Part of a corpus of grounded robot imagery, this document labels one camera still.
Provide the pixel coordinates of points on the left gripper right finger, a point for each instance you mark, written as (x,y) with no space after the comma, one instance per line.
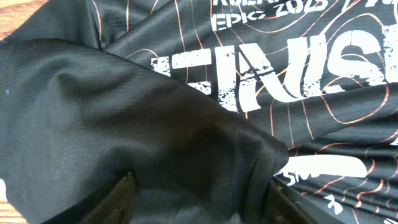
(284,205)

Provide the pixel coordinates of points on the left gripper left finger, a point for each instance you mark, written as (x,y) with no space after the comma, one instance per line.
(117,206)

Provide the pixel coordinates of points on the black printed cycling jersey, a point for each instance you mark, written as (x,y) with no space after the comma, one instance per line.
(204,102)

